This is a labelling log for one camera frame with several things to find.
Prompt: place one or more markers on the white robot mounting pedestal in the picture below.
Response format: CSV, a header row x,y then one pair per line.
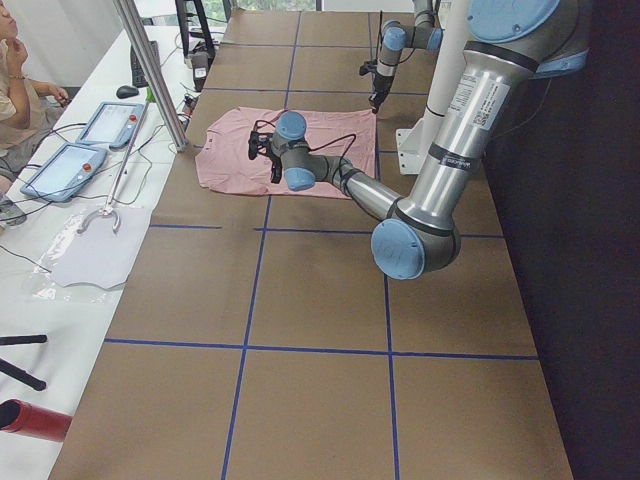
x,y
430,100

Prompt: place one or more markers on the red cylinder tube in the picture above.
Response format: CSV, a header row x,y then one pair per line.
x,y
23,418

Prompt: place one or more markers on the teach pendant tablet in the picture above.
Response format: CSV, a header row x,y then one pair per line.
x,y
112,124
65,173

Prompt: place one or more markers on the metal reacher grabber tool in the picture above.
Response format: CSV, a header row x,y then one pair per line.
x,y
108,210

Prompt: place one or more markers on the white paper sheet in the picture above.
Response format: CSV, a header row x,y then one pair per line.
x,y
100,258

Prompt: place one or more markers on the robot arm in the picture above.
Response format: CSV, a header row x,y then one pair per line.
x,y
394,38
490,48

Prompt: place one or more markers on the clear plastic bag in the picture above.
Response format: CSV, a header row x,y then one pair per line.
x,y
40,285

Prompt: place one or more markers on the black power adapter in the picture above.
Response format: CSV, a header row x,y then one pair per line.
x,y
199,64

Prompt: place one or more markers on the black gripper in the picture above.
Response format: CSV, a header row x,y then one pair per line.
x,y
276,163
380,82

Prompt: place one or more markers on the black computer mouse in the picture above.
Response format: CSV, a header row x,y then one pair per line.
x,y
126,91

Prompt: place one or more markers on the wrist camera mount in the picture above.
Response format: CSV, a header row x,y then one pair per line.
x,y
368,67
259,144

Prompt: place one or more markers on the pink Snoopy t-shirt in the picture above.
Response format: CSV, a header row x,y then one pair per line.
x,y
223,164

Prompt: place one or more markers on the far teach pendant tablet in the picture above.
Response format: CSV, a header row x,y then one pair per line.
x,y
112,124

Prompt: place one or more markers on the seated person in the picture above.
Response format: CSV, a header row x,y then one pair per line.
x,y
29,108

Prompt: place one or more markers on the brown paper table cover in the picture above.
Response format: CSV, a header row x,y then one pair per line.
x,y
256,339

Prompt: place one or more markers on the near teach pendant tablet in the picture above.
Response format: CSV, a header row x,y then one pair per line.
x,y
65,173

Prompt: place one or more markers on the aluminium frame post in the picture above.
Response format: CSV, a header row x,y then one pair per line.
x,y
140,42

